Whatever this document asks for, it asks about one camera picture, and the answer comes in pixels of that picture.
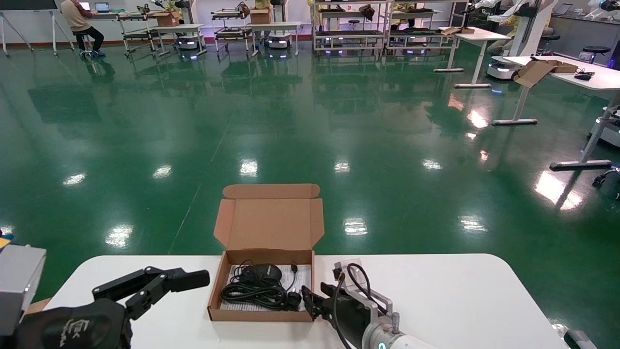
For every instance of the black round stool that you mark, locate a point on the black round stool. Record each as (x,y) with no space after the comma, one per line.
(550,38)
(596,49)

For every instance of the flat cardboard box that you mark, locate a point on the flat cardboard box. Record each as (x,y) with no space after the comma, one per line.
(457,30)

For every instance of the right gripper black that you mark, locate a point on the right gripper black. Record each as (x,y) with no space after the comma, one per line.
(353,315)

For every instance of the dark board on white stand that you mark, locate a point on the dark board on white stand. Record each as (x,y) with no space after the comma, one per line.
(24,5)

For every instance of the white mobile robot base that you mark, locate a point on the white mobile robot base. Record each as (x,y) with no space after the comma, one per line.
(279,41)
(188,42)

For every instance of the white metal shelf rack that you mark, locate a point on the white metal shelf rack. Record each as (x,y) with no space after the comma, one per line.
(348,33)
(426,34)

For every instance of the seated person beige shirt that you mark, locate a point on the seated person beige shirt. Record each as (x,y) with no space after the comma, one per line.
(76,17)

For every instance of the tall white robot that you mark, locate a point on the tall white robot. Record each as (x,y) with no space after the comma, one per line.
(528,34)

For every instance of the black mouse on desk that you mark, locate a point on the black mouse on desk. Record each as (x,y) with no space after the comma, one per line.
(582,76)

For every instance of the brown cardboard piece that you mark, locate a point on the brown cardboard piece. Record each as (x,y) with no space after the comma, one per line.
(38,306)

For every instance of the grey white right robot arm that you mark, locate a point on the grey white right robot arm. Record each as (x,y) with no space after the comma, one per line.
(392,339)

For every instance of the left gripper black cover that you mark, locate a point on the left gripper black cover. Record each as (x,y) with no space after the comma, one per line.
(72,327)

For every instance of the open laptop computer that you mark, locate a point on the open laptop computer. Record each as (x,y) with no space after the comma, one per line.
(102,7)

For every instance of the office chair wheel base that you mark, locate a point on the office chair wheel base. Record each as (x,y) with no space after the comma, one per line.
(605,178)

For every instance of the small white table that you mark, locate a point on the small white table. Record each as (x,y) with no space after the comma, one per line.
(273,25)
(179,28)

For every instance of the white table with T legs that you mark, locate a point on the white table with T legs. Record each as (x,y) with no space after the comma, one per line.
(484,36)

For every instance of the grey robot base part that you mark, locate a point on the grey robot base part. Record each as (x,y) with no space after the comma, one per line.
(579,340)

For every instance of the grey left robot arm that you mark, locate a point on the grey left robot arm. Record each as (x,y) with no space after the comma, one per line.
(19,283)

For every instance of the metal trolley cart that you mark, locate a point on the metal trolley cart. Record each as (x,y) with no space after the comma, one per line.
(231,33)
(138,34)

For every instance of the white printed paper sheet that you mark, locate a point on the white printed paper sheet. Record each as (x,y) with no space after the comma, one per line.
(304,281)

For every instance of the large white desk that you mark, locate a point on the large white desk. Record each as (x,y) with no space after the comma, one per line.
(600,80)

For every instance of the brown cardboard storage box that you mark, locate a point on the brown cardboard storage box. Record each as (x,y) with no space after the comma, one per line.
(269,223)

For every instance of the black computer mouse in box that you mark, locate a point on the black computer mouse in box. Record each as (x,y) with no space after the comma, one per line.
(266,272)

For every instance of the open cardboard box on desk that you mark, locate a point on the open cardboard box on desk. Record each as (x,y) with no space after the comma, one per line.
(535,72)

